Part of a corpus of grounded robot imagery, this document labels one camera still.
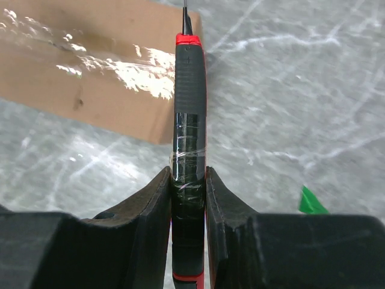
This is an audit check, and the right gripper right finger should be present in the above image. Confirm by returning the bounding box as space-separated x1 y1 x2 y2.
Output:
206 167 384 288

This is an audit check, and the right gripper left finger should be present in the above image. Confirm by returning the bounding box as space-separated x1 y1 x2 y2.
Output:
1 167 171 289

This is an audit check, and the brown cardboard express box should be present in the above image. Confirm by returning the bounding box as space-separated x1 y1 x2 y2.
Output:
0 0 204 146

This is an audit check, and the red black utility knife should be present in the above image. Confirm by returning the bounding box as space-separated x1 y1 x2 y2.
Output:
170 5 207 288

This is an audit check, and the green cassava chips bag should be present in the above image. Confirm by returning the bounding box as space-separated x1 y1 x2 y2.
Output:
298 186 329 214

